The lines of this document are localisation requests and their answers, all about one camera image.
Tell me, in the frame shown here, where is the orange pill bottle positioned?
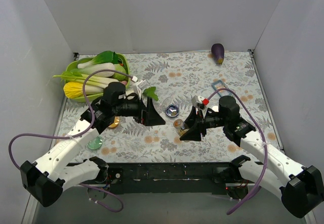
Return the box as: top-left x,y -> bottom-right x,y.
173,119 -> 189,137

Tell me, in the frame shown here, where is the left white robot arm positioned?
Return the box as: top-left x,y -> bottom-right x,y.
20,80 -> 166,207

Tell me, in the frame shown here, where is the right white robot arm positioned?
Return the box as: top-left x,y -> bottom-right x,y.
180,96 -> 323,218

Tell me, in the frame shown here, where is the white toy radish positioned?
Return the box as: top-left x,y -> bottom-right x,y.
142,86 -> 158,101

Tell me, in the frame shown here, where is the green vegetable basket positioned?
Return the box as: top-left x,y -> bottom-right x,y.
66,54 -> 131,102

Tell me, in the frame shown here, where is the white toy bok choy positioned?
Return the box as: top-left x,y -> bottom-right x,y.
70,51 -> 118,75

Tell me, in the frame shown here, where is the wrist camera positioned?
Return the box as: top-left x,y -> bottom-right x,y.
132,80 -> 147,99
191,96 -> 209,118

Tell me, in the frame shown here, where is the green toy celery stalk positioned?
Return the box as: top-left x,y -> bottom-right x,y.
53,71 -> 119,88

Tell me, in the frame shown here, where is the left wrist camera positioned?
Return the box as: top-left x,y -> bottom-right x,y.
132,80 -> 147,99

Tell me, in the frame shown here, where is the floral table mat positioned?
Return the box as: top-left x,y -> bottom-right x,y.
49,51 -> 285,164

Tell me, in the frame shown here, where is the purple toy eggplant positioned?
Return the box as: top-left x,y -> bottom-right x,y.
211,43 -> 225,65

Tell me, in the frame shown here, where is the green round pill container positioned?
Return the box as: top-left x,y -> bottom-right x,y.
87,137 -> 103,150

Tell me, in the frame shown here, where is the blue round pill container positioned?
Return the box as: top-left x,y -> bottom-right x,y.
165,104 -> 179,118

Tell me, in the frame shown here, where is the green toy cabbage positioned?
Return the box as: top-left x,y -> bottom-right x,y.
111,64 -> 127,81

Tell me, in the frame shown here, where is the orange round pill container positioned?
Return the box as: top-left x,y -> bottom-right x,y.
108,116 -> 120,128

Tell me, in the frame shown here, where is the yellow toy napa cabbage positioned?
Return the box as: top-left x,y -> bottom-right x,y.
63,81 -> 103,99

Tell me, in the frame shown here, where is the blue rectangular pill box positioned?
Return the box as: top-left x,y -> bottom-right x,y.
212,80 -> 230,95

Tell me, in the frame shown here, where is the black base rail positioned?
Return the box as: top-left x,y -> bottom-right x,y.
32,162 -> 304,196

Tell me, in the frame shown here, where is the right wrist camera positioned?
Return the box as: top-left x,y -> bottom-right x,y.
191,96 -> 209,118

